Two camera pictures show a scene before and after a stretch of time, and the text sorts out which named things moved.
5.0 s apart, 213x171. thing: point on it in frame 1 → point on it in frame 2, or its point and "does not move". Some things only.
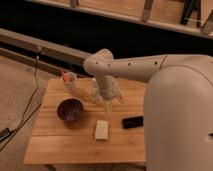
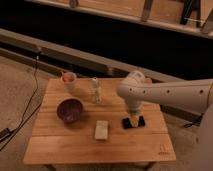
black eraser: (133, 122) does not move
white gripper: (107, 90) → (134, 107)
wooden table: (55, 141) does not move
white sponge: (101, 129) does not move
